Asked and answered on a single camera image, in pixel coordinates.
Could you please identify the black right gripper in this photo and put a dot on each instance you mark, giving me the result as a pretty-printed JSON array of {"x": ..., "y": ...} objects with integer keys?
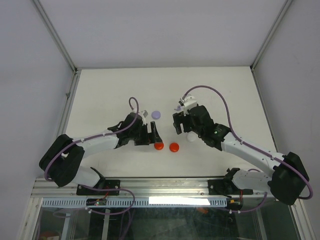
[{"x": 178, "y": 118}]

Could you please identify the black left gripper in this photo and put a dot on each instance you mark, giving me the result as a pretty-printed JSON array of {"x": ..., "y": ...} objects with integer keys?
[{"x": 147, "y": 138}]

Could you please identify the orange earbud case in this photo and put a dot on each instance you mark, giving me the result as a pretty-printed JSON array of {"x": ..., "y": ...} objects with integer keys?
[
  {"x": 159, "y": 146},
  {"x": 174, "y": 147}
]

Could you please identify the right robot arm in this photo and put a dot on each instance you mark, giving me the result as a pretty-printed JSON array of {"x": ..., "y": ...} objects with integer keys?
[{"x": 282, "y": 175}]

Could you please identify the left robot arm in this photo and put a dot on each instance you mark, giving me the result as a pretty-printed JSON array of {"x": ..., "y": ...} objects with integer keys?
[{"x": 62, "y": 161}]

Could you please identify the white earbud case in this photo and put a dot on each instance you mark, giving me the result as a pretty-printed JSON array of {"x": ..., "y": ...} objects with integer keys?
[{"x": 191, "y": 137}]

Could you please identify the purple earbud case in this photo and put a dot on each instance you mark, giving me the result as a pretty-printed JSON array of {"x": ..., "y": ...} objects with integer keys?
[{"x": 156, "y": 115}]

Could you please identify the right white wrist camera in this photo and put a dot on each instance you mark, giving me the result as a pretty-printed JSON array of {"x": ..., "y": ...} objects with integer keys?
[{"x": 187, "y": 103}]

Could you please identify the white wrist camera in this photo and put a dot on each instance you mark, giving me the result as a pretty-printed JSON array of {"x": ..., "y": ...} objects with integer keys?
[
  {"x": 143, "y": 115},
  {"x": 187, "y": 103}
]

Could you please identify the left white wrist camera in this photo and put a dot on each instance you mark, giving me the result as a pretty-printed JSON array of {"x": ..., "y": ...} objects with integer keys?
[{"x": 143, "y": 115}]

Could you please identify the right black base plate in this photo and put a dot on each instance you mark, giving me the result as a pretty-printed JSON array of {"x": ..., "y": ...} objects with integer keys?
[{"x": 225, "y": 188}]

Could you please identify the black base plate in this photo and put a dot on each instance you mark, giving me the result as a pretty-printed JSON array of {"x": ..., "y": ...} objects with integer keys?
[
  {"x": 225, "y": 188},
  {"x": 109, "y": 187}
]

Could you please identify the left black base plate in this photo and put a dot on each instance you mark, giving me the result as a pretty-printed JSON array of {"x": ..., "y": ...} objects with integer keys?
[{"x": 109, "y": 187}]

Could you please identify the aluminium mounting rail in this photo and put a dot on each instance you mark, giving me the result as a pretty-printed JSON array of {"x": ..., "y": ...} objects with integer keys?
[{"x": 193, "y": 187}]

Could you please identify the white slotted cable duct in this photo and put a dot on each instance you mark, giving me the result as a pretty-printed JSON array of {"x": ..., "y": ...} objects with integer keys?
[{"x": 140, "y": 202}]

